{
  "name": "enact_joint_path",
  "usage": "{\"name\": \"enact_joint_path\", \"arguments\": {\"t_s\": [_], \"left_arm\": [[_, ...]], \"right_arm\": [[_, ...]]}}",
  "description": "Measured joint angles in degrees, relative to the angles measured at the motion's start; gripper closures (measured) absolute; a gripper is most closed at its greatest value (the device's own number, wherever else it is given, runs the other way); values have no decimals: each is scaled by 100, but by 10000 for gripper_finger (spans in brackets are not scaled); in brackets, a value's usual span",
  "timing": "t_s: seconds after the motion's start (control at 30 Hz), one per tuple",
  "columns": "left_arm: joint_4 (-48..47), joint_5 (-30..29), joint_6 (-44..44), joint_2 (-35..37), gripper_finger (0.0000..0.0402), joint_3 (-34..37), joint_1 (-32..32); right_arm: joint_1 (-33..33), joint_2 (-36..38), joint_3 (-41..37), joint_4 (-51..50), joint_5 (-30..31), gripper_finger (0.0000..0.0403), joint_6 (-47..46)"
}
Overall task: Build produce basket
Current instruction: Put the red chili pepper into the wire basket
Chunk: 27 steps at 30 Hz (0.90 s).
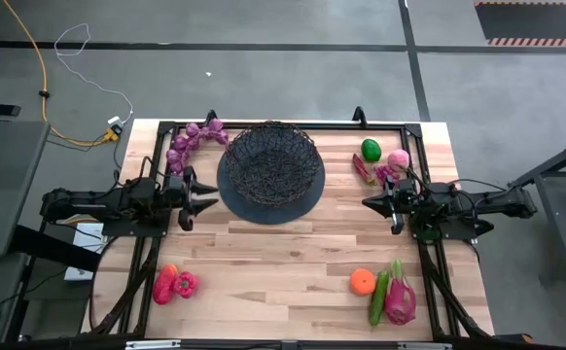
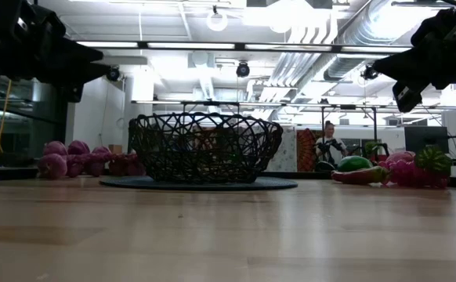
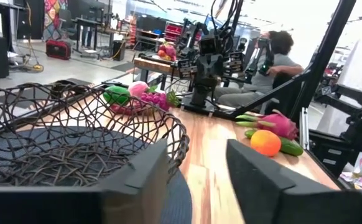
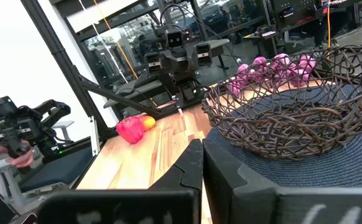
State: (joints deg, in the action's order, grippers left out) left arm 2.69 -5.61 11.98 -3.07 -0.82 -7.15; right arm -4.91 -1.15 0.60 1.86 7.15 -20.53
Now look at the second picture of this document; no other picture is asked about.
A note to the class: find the overhead light bar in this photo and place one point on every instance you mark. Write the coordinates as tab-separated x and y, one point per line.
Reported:
190	45

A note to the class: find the silver ventilation duct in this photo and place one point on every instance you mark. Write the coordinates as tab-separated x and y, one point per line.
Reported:
353	58

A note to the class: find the purple grape bunch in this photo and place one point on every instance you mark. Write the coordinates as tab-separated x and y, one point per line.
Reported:
408	174

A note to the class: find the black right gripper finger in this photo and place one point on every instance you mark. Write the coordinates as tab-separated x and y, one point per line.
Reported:
407	96
412	67

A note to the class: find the round dark placemat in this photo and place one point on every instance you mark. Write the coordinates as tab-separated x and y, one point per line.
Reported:
279	183

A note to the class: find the black table edge rail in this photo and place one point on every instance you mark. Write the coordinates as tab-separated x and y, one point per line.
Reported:
14	173

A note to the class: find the small striped watermelon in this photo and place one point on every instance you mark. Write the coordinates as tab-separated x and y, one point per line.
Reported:
433	158

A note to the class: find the white patterned board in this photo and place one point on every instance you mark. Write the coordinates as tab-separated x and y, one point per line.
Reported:
286	152

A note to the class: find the orange bell pepper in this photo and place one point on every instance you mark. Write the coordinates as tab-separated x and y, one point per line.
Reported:
359	177

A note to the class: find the green potted plant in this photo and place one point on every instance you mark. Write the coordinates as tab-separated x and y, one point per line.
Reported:
371	147

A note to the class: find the orange mandala tapestry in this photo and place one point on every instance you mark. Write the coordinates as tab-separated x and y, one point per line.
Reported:
306	150

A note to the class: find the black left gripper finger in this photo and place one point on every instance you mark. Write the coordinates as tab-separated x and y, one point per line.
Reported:
79	72
79	53

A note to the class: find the purple onion braid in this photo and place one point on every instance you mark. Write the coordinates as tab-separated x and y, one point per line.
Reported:
51	165

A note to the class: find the person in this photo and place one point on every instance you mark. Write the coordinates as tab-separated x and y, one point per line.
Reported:
330	143

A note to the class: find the pink dragon fruit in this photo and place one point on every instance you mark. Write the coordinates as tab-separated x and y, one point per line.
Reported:
400	156

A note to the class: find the black computer monitor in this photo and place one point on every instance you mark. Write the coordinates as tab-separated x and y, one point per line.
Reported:
425	139

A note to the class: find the black hanging camera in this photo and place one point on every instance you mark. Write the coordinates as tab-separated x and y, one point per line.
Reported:
243	69
369	73
113	73

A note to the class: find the small cardboard box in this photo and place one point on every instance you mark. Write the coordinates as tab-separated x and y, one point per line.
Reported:
115	149

